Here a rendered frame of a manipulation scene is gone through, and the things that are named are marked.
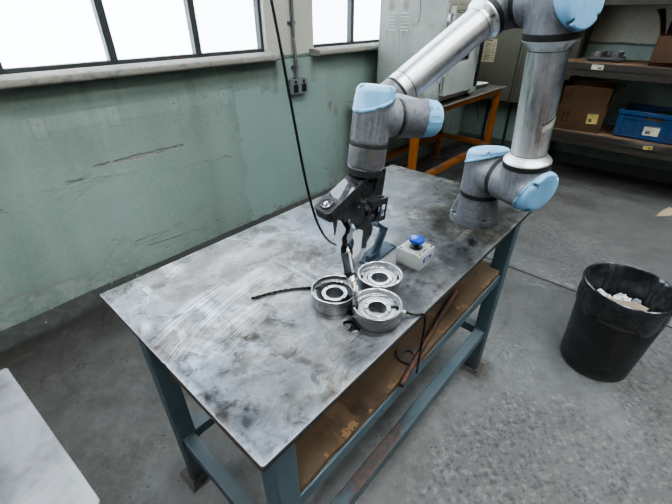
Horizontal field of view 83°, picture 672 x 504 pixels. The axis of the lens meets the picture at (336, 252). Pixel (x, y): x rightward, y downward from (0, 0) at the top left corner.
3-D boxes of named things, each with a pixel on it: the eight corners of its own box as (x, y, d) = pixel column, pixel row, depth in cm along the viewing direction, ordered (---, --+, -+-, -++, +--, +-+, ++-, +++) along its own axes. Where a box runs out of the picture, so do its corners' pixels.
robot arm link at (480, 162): (480, 179, 123) (489, 137, 116) (513, 195, 113) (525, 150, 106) (451, 186, 118) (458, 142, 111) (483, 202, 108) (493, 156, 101)
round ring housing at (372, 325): (352, 334, 78) (352, 319, 76) (352, 301, 87) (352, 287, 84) (403, 336, 78) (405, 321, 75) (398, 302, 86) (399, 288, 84)
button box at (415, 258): (418, 272, 96) (421, 256, 94) (395, 261, 100) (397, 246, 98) (435, 259, 102) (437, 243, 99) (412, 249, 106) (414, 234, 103)
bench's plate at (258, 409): (263, 475, 56) (262, 468, 55) (102, 301, 90) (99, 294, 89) (535, 209, 132) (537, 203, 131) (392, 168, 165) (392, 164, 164)
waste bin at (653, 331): (628, 404, 156) (679, 326, 133) (542, 361, 174) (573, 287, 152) (641, 356, 177) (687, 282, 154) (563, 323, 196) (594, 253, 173)
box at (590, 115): (607, 136, 327) (625, 89, 307) (546, 127, 352) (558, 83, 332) (612, 126, 354) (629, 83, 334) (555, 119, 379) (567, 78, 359)
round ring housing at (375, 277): (399, 275, 95) (400, 261, 93) (402, 302, 86) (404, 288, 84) (357, 273, 96) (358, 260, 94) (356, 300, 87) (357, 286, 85)
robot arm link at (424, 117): (417, 93, 83) (375, 90, 78) (452, 102, 74) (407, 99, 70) (410, 130, 87) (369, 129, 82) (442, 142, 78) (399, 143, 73)
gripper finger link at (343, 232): (356, 253, 90) (365, 218, 85) (339, 260, 86) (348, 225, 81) (346, 246, 91) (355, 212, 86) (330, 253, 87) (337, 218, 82)
